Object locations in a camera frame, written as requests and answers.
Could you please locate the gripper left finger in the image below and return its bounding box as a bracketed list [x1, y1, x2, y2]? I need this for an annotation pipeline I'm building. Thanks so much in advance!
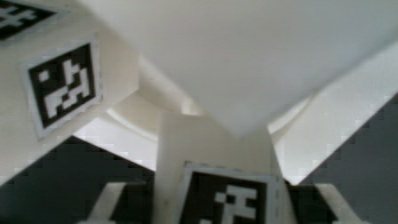
[77, 181, 150, 224]

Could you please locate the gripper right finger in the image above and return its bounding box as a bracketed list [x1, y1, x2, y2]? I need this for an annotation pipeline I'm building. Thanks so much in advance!
[285, 183, 372, 224]

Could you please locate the white stool leg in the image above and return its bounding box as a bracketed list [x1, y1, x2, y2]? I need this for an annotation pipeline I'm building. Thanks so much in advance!
[152, 113, 298, 224]
[0, 0, 138, 185]
[76, 0, 398, 136]

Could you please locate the white round stool seat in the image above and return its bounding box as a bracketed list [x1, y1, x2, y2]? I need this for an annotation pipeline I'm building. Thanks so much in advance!
[74, 58, 305, 172]

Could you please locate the white stool leg front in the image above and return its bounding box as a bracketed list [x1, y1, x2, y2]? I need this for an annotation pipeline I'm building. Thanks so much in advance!
[76, 0, 398, 136]

